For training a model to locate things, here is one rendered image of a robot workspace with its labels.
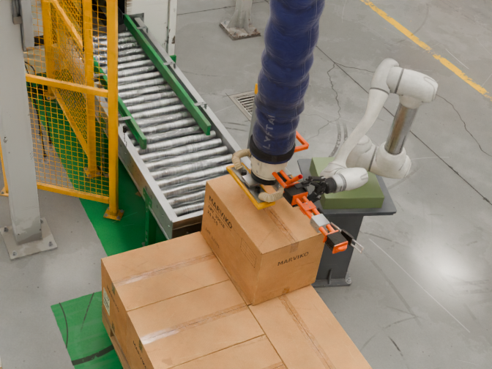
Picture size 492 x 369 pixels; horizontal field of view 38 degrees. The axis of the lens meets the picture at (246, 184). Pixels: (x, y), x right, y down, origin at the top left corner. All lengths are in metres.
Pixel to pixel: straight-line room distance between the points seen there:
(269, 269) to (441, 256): 1.86
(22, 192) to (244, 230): 1.55
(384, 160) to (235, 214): 0.93
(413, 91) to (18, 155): 2.27
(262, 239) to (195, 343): 0.61
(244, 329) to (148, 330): 0.49
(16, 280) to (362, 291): 2.20
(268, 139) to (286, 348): 1.06
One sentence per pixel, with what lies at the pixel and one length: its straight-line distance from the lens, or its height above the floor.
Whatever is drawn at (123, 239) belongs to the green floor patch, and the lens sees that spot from 4.90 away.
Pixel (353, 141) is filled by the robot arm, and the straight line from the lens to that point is 3.73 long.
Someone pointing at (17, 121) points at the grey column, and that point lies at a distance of 4.27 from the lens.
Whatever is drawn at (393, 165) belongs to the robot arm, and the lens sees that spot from 4.11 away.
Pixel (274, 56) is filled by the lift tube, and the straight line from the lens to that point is 3.18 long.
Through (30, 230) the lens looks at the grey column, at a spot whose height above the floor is 0.13.
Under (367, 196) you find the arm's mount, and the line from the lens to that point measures 4.20.
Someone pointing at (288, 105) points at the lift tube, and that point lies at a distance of 3.29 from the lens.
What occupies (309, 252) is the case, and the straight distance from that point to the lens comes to 3.79.
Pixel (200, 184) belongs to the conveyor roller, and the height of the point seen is 0.54.
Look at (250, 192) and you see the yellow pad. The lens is 3.61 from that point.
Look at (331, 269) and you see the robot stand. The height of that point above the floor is 0.13.
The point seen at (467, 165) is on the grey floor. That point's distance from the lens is 6.16.
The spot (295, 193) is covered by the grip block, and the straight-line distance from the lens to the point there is 3.45.
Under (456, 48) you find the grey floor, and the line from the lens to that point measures 7.82.
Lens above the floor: 3.49
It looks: 40 degrees down
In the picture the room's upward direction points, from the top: 8 degrees clockwise
